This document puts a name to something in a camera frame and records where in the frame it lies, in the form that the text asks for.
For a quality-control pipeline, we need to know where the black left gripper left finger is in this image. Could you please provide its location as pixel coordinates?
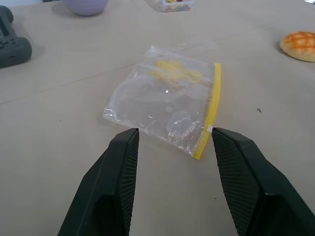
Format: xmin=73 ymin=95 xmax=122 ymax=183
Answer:
xmin=57 ymin=127 xmax=140 ymax=236

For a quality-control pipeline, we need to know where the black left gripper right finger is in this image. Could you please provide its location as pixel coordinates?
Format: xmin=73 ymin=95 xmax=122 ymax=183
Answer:
xmin=211 ymin=126 xmax=315 ymax=236

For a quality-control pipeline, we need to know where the clear zip bag yellow seal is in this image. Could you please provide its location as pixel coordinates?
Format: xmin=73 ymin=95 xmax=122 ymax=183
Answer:
xmin=102 ymin=45 xmax=221 ymax=160

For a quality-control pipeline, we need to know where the dark grey handheld controller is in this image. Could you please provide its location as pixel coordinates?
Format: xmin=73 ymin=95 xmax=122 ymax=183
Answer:
xmin=0 ymin=5 xmax=33 ymax=69

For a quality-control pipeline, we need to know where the purple bowl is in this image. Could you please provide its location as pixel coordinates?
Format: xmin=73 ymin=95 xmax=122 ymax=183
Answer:
xmin=64 ymin=0 xmax=109 ymax=17

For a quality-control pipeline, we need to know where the clear box of colourful pins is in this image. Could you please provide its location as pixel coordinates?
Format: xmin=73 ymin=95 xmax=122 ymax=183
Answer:
xmin=145 ymin=0 xmax=196 ymax=12

